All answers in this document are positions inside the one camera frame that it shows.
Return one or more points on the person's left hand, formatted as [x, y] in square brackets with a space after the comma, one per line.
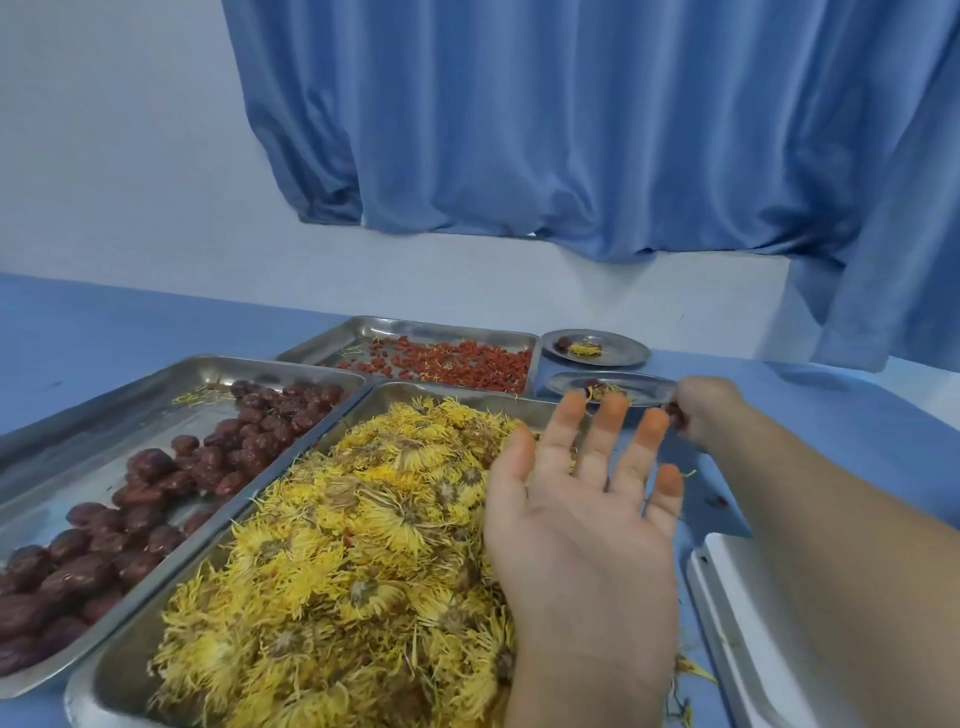
[585, 555]

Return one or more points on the person's right hand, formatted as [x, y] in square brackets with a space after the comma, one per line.
[709, 409]

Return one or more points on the round steel plate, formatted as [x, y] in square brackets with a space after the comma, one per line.
[626, 349]
[649, 390]

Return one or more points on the white digital kitchen scale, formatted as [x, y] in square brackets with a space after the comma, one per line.
[757, 645]

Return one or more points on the pile of yellow chrysanthemums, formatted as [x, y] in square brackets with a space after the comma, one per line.
[337, 562]

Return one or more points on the person's right forearm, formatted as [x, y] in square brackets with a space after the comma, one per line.
[847, 555]

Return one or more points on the narrow blue curtain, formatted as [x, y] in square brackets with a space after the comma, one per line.
[907, 262]

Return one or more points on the wide blue curtain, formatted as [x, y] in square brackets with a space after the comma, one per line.
[562, 112]

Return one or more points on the rectangular steel tray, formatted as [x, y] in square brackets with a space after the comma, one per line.
[90, 420]
[330, 337]
[105, 682]

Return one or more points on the blue tablecloth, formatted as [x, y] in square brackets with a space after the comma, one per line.
[112, 315]

